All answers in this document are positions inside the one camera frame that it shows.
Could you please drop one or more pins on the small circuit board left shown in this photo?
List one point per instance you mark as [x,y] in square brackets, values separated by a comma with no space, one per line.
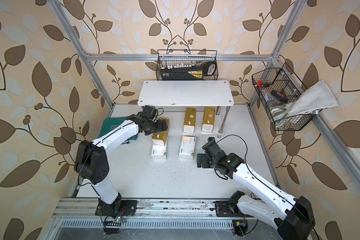
[113,226]

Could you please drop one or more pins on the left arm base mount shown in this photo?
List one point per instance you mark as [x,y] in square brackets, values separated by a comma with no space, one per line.
[126,207]

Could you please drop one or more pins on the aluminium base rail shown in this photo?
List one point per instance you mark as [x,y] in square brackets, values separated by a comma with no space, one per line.
[146,209]

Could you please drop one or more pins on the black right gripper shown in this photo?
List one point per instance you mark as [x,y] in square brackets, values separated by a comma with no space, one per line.
[204,157]

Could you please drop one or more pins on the white two-tier shelf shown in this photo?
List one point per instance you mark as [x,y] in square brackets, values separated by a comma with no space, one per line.
[175,96]

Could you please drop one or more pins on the white cloth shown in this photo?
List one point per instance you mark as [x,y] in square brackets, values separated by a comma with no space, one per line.
[317,97]

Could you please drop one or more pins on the aluminium frame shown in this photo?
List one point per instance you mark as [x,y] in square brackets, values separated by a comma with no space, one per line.
[345,156]

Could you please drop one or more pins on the white tissue pack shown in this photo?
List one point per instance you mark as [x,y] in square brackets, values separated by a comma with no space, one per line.
[159,152]
[187,147]

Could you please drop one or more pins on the black device in right basket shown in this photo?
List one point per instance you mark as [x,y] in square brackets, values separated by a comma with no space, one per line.
[280,97]

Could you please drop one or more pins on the black wire basket back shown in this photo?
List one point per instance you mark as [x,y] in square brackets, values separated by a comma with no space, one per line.
[185,56]

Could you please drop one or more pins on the gold tissue pack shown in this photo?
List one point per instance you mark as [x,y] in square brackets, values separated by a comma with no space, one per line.
[160,138]
[208,120]
[189,120]

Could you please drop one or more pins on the black wire basket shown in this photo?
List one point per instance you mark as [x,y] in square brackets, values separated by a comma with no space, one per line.
[281,80]
[185,56]

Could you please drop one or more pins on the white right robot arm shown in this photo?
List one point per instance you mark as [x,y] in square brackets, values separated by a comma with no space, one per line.
[292,217]

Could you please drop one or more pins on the round black connector right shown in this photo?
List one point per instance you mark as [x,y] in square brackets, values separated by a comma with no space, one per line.
[240,228]

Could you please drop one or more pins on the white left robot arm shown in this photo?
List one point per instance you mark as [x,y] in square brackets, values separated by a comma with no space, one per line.
[92,157]

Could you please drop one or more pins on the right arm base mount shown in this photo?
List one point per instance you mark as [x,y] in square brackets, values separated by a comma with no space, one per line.
[228,210]

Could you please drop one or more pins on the green plastic container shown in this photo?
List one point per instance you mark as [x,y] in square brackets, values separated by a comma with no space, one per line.
[110,124]

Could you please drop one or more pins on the black wire basket right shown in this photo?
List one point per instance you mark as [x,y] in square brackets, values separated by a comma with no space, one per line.
[281,80]

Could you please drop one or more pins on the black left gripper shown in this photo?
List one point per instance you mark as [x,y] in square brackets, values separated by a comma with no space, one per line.
[162,123]

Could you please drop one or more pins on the black yellow box in basket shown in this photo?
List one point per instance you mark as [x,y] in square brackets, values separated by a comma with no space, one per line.
[191,71]

